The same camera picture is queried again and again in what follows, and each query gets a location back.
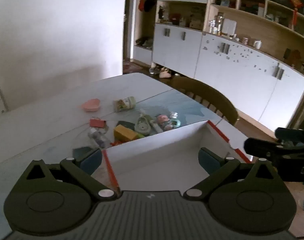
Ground glass bottle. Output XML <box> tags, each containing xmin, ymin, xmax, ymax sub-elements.
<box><xmin>215</xmin><ymin>12</ymin><xmax>225</xmax><ymax>35</ymax></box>

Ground pink heart-shaped dish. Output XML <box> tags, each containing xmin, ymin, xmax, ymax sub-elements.
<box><xmin>82</xmin><ymin>99</ymin><xmax>101</xmax><ymax>112</ymax></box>

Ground white panel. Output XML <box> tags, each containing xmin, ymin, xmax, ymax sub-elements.
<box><xmin>221</xmin><ymin>19</ymin><xmax>237</xmax><ymax>37</ymax></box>

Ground white cardboard box red tape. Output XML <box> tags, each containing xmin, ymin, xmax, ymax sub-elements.
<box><xmin>102</xmin><ymin>120</ymin><xmax>254</xmax><ymax>193</ymax></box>

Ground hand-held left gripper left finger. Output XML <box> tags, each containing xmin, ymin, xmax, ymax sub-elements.
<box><xmin>24</xmin><ymin>148</ymin><xmax>117</xmax><ymax>201</ymax></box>

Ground white and green glue pen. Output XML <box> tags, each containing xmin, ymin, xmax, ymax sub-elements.
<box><xmin>140</xmin><ymin>109</ymin><xmax>165</xmax><ymax>132</ymax></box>

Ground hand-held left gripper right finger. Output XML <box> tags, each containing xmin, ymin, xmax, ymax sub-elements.
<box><xmin>183</xmin><ymin>147</ymin><xmax>280</xmax><ymax>201</ymax></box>

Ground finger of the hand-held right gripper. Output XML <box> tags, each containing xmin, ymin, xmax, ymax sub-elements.
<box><xmin>274</xmin><ymin>127</ymin><xmax>304</xmax><ymax>144</ymax></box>
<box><xmin>244</xmin><ymin>137</ymin><xmax>292</xmax><ymax>162</ymax></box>

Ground pair of shoes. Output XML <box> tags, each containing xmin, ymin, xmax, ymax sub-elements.
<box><xmin>135</xmin><ymin>37</ymin><xmax>153</xmax><ymax>49</ymax></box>

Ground grey correction tape dispenser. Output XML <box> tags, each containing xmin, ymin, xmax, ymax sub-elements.
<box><xmin>135</xmin><ymin>115</ymin><xmax>151</xmax><ymax>133</ymax></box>

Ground black hat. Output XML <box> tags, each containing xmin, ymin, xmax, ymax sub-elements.
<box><xmin>144</xmin><ymin>0</ymin><xmax>157</xmax><ymax>12</ymax></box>

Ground jar with green lid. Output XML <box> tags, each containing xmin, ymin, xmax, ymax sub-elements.
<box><xmin>113</xmin><ymin>96</ymin><xmax>136</xmax><ymax>112</ymax></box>

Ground wooden wall shelf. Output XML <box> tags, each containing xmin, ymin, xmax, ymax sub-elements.
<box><xmin>154</xmin><ymin>0</ymin><xmax>304</xmax><ymax>78</ymax></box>

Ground pink binder clip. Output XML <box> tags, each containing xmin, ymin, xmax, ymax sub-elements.
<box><xmin>89</xmin><ymin>118</ymin><xmax>106</xmax><ymax>128</ymax></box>

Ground wooden open closet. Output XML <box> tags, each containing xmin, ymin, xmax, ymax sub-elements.
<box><xmin>133</xmin><ymin>0</ymin><xmax>159</xmax><ymax>66</ymax></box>

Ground red hanging knot ornament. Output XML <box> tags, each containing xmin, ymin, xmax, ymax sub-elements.
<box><xmin>289</xmin><ymin>0</ymin><xmax>304</xmax><ymax>28</ymax></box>

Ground wooden chair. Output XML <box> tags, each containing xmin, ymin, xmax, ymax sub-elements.
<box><xmin>171</xmin><ymin>76</ymin><xmax>240</xmax><ymax>126</ymax></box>

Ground white sideboard cabinet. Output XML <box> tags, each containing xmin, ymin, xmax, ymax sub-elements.
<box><xmin>152</xmin><ymin>23</ymin><xmax>304</xmax><ymax>130</ymax></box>

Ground yellow block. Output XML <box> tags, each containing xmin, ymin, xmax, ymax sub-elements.
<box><xmin>113</xmin><ymin>124</ymin><xmax>145</xmax><ymax>141</ymax></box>

